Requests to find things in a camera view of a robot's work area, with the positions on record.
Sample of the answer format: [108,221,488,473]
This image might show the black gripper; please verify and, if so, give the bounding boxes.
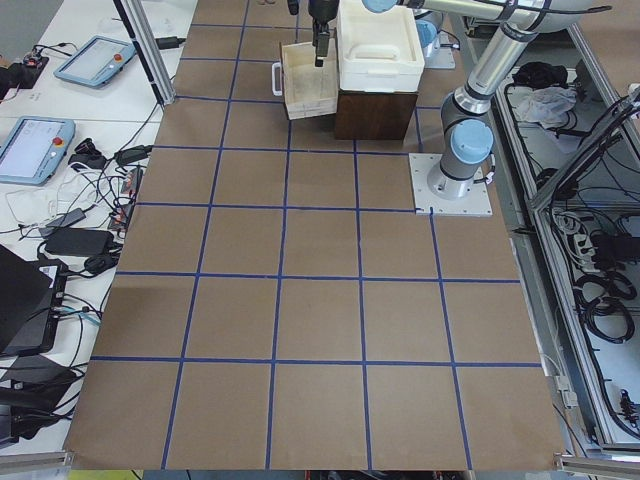
[312,19,331,68]

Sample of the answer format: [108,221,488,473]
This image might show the light wooden drawer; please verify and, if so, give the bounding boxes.
[271,40,338,120]

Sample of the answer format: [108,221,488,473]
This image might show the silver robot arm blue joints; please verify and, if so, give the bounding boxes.
[363,0,610,181]

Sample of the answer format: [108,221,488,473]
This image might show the upper blue teach pendant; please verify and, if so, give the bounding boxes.
[54,35,136,88]

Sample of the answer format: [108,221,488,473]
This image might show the blue teach pendant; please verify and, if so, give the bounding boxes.
[1,116,76,186]
[54,35,136,88]

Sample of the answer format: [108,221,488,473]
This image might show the white crumpled cloth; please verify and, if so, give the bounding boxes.
[514,86,577,129]

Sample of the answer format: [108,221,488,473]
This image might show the large black power brick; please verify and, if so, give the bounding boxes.
[45,228,114,257]

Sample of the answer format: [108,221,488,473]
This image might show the lower blue teach pendant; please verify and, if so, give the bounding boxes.
[1,116,76,186]

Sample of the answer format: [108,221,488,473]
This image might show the black laptop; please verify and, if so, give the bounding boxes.
[1,247,68,357]

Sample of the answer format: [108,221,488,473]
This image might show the aluminium frame post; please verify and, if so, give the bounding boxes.
[113,0,176,107]

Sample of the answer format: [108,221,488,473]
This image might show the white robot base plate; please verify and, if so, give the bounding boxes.
[408,153,493,217]

